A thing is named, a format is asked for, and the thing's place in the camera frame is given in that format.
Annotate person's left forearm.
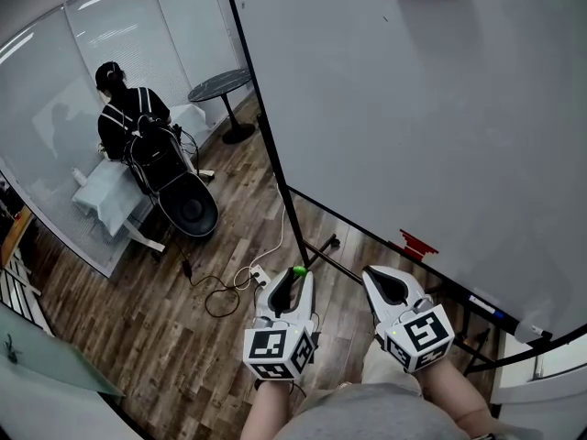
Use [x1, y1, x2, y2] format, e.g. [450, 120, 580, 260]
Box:
[240, 379, 294, 440]

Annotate whiteboard on black stand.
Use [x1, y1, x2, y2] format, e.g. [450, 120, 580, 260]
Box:
[219, 0, 587, 378]

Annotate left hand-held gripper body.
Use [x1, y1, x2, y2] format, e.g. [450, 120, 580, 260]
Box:
[242, 312, 320, 381]

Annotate person's grey shirt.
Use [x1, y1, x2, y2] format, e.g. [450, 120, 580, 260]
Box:
[274, 382, 542, 440]

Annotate black shell chair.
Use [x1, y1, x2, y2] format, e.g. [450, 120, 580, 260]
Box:
[155, 171, 220, 238]

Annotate black capped white marker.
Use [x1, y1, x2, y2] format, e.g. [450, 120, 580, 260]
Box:
[513, 321, 554, 344]

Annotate black power cable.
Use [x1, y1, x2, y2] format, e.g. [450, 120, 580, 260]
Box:
[181, 245, 258, 319]

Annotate person's right forearm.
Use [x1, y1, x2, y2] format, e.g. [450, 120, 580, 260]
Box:
[421, 359, 492, 425]

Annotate round black side table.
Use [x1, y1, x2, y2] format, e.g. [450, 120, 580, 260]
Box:
[187, 68, 257, 145]

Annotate white power cable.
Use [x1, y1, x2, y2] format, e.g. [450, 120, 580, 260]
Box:
[233, 181, 286, 289]

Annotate table with white cloth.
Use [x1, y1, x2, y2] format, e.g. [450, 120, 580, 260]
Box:
[72, 104, 216, 254]

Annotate white metal rack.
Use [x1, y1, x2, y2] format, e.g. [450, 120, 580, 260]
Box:
[0, 249, 54, 336]

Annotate person's beige trousers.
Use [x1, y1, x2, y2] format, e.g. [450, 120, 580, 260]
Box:
[360, 341, 423, 396]

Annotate wooden office desk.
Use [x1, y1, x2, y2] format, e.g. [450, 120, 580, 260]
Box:
[0, 206, 36, 270]

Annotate blue capped marker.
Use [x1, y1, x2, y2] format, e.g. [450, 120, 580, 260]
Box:
[467, 294, 505, 320]

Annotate frosted glass door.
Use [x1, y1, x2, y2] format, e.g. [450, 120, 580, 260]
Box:
[0, 302, 125, 398]

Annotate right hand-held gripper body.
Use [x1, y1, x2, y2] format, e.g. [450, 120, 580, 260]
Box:
[373, 293, 456, 374]

